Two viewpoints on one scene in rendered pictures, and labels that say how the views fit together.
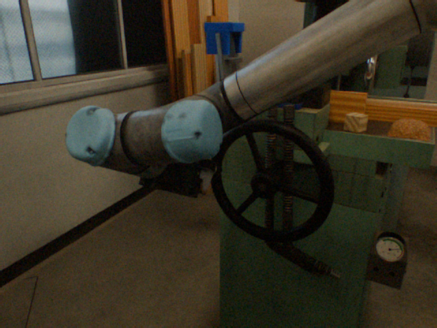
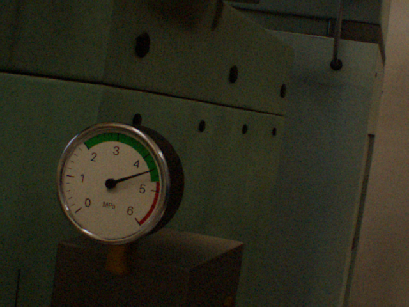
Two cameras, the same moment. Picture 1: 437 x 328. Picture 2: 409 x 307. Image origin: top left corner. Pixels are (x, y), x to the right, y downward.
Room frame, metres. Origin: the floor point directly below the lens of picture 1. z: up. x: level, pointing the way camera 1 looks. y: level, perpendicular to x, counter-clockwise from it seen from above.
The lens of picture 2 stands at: (0.26, -0.34, 0.70)
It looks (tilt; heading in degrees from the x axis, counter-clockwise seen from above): 3 degrees down; 347
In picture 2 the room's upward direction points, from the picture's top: 8 degrees clockwise
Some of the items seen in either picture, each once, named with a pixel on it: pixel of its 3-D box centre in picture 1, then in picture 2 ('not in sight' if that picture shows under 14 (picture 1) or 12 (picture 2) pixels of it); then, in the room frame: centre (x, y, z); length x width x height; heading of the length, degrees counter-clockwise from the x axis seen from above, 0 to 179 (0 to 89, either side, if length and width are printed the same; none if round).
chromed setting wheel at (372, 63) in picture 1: (372, 67); not in sight; (1.05, -0.45, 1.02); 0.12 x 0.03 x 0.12; 150
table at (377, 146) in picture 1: (301, 132); not in sight; (0.90, -0.22, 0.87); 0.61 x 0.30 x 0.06; 60
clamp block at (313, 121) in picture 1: (292, 122); not in sight; (0.83, -0.18, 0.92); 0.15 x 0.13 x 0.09; 60
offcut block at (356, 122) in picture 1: (356, 122); not in sight; (0.81, -0.33, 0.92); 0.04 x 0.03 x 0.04; 39
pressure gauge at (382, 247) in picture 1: (389, 249); (121, 199); (0.68, -0.40, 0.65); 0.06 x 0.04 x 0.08; 60
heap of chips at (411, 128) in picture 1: (410, 126); not in sight; (0.79, -0.45, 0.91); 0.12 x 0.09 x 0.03; 150
